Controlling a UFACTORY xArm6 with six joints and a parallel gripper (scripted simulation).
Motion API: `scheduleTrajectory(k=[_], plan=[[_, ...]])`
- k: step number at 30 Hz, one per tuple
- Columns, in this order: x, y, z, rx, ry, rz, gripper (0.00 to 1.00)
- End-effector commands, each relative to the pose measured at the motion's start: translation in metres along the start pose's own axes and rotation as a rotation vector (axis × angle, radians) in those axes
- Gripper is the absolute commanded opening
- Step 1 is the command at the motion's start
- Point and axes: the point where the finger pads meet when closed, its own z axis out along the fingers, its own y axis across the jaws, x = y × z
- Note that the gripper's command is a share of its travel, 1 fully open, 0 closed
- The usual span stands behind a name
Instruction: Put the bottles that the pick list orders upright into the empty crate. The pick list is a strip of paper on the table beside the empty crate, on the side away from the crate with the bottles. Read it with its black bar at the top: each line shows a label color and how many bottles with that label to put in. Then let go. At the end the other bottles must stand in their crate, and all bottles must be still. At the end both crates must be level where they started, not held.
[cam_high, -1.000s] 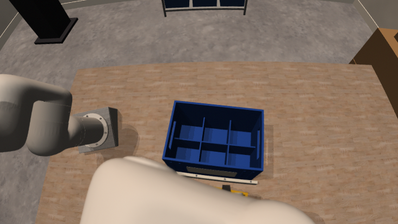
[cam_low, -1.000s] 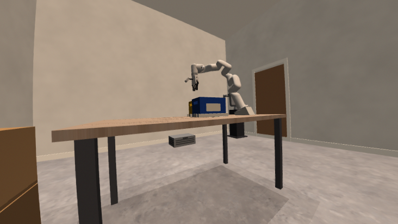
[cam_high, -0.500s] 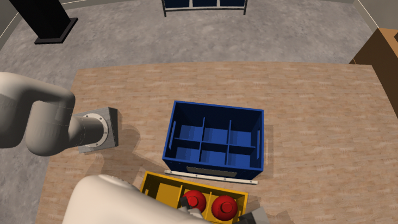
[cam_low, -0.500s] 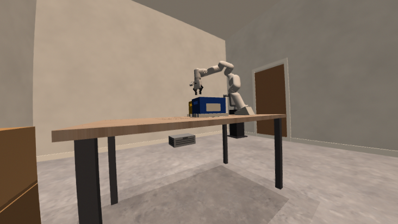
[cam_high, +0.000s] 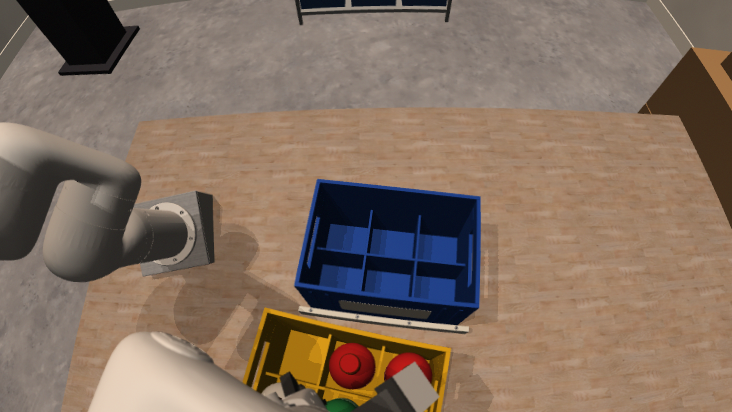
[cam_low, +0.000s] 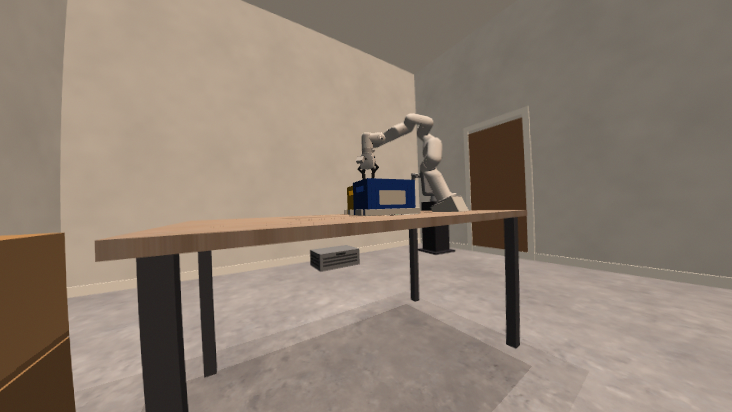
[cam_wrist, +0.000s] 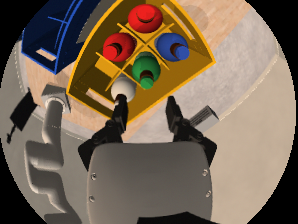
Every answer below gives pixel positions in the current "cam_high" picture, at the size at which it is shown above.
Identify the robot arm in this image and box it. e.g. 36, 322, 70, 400
0, 122, 439, 412

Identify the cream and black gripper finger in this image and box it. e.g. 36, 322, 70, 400
280, 372, 327, 405

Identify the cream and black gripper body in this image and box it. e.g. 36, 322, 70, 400
282, 388, 330, 412

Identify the orange divided crate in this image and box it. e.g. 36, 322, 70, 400
243, 308, 451, 412

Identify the blue crate with dividers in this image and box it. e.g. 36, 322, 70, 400
294, 179, 481, 325

